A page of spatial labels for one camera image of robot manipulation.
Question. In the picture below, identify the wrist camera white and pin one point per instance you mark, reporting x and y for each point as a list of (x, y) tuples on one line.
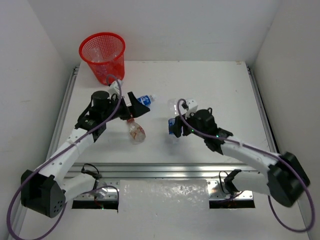
[(191, 106), (114, 87)]

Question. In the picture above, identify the left aluminium side rail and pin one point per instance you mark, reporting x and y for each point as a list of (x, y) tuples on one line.
[(62, 112)]

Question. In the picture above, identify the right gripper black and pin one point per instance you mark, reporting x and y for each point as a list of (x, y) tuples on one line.
[(179, 122)]

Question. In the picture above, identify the right aluminium side rail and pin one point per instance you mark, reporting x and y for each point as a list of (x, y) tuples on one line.
[(263, 115)]

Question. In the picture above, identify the aluminium side rail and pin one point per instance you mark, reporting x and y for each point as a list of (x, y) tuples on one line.
[(263, 115), (62, 112)]

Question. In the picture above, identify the red mesh waste bin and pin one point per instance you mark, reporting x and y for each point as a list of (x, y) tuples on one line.
[(111, 45)]

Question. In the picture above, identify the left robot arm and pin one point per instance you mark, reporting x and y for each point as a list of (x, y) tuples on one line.
[(45, 189)]

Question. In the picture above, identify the aluminium front rail frame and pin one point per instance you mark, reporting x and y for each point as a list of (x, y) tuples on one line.
[(160, 172)]

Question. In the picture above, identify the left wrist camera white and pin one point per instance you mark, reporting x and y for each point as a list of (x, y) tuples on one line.
[(114, 87)]

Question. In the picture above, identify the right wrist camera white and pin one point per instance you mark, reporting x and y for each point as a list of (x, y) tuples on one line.
[(191, 106)]

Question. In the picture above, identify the red cap crushed bottle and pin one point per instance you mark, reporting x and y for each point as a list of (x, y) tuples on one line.
[(136, 132)]

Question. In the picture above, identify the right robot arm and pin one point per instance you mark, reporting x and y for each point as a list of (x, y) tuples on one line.
[(279, 176)]

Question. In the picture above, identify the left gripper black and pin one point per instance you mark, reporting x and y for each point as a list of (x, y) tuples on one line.
[(127, 107)]

